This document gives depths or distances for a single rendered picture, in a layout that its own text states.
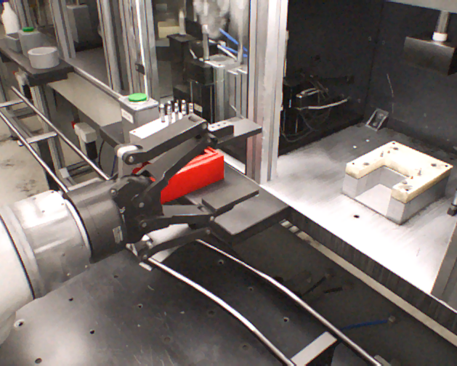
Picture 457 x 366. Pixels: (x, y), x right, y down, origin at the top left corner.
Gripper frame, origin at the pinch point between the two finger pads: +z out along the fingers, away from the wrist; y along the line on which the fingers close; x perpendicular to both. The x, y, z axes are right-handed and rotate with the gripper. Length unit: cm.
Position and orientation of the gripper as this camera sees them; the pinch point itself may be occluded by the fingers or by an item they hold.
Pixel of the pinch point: (236, 163)
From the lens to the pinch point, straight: 53.1
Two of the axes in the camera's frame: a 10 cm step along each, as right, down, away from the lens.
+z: 7.8, -3.4, 5.2
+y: 0.0, -8.4, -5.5
